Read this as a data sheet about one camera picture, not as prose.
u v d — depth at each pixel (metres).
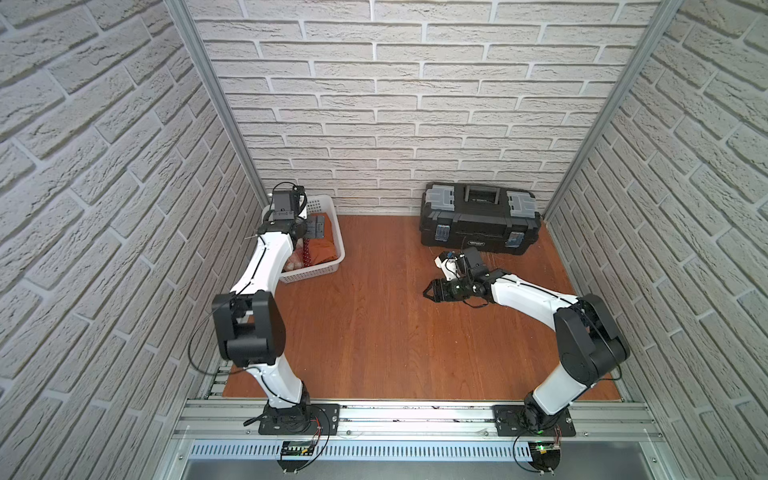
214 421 0.74
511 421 0.73
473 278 0.71
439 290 0.80
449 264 0.85
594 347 0.46
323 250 0.99
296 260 0.95
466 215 0.98
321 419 0.73
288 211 0.68
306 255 0.99
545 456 0.69
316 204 1.14
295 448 0.73
